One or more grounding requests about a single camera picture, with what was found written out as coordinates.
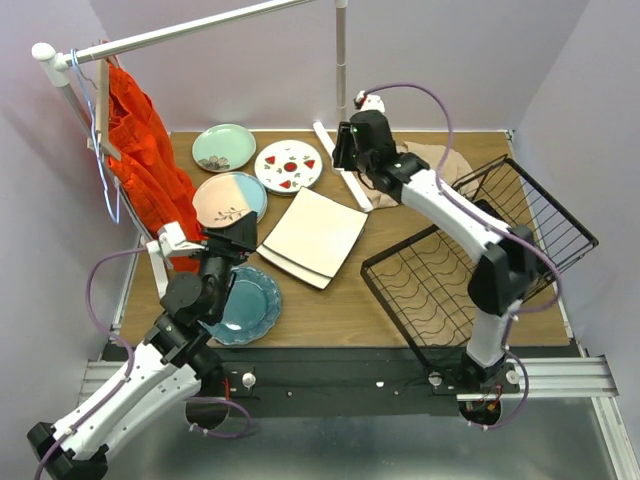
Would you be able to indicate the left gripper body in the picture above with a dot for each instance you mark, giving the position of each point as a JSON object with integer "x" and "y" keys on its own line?
{"x": 231, "y": 252}

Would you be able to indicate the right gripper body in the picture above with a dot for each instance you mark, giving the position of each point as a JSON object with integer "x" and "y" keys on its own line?
{"x": 361, "y": 160}

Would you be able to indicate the cream and teal plate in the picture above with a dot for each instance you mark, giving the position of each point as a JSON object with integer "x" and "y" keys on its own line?
{"x": 225, "y": 198}

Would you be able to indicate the teal round plate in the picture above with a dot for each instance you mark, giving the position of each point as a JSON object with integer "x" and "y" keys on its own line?
{"x": 252, "y": 309}

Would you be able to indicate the white blue rimmed plate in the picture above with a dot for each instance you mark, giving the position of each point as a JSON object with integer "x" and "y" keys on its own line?
{"x": 285, "y": 167}

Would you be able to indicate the green round plate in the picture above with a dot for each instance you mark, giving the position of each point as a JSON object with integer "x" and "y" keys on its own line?
{"x": 223, "y": 148}

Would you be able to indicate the large square green plate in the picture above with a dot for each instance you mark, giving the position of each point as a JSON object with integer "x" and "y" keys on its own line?
{"x": 302, "y": 273}

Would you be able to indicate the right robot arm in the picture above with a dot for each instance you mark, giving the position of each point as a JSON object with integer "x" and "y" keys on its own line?
{"x": 505, "y": 258}

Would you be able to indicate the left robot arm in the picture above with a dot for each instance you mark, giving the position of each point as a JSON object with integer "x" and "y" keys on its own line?
{"x": 173, "y": 363}

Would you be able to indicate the white clothes rack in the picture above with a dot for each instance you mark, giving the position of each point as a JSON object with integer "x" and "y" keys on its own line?
{"x": 55, "y": 64}

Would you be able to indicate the beige cloth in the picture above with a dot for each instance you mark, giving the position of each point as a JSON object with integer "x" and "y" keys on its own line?
{"x": 455, "y": 168}

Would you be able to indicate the orange garment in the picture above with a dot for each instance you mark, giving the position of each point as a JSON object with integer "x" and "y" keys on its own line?
{"x": 159, "y": 191}

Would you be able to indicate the wooden clip hanger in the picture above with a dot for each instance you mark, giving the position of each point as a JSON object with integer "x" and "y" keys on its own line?
{"x": 102, "y": 109}

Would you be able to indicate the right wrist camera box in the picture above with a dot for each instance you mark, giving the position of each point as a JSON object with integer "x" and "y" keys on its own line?
{"x": 369, "y": 102}

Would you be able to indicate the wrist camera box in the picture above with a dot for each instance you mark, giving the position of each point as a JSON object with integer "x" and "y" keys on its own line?
{"x": 369, "y": 102}
{"x": 172, "y": 242}

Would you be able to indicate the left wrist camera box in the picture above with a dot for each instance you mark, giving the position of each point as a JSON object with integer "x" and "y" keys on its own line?
{"x": 172, "y": 242}

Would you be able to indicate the blue wire hanger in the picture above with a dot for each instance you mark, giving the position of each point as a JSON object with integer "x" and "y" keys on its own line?
{"x": 95, "y": 93}

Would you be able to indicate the black mounting rail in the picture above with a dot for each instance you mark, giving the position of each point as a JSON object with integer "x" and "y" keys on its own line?
{"x": 344, "y": 382}

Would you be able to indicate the black wire dish rack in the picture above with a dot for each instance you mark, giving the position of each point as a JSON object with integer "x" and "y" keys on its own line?
{"x": 421, "y": 282}

